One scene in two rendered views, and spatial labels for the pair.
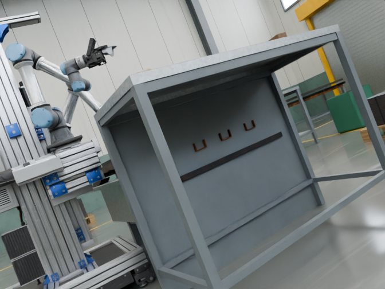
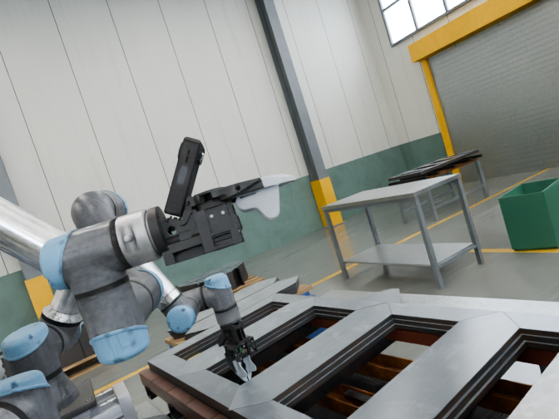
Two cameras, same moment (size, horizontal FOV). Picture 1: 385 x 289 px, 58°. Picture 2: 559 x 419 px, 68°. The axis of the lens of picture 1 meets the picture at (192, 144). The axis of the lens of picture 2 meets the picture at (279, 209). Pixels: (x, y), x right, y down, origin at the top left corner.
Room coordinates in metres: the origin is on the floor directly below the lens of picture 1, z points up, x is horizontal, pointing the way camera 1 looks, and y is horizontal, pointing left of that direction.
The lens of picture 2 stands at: (1.50, 0.30, 1.46)
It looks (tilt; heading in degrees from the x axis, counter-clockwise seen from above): 4 degrees down; 355
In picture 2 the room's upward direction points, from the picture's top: 18 degrees counter-clockwise
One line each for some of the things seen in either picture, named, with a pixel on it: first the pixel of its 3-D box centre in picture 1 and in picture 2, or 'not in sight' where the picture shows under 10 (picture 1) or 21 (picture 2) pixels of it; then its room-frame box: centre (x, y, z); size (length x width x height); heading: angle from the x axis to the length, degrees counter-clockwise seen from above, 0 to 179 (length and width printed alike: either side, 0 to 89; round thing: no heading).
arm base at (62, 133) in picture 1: (61, 135); not in sight; (2.25, 0.78, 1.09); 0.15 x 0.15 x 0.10
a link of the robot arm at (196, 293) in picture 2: not in sight; (189, 304); (2.80, 0.54, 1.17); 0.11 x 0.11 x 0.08; 87
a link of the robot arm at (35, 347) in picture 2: not in sight; (31, 351); (2.71, 0.97, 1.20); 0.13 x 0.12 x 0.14; 177
